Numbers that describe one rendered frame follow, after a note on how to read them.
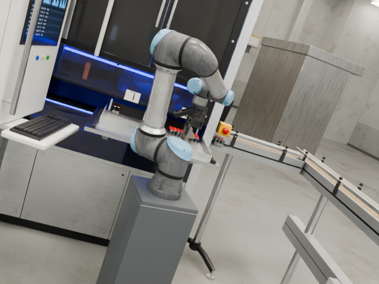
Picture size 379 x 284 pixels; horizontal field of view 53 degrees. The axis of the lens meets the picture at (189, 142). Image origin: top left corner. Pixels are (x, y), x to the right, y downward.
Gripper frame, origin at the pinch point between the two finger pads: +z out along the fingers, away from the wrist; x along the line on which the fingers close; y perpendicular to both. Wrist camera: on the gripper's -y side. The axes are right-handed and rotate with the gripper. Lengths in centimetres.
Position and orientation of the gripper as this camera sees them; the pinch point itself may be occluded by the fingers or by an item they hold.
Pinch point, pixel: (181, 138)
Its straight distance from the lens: 200.8
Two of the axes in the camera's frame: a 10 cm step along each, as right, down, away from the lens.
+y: 9.4, 2.9, 2.0
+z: -3.3, 9.1, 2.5
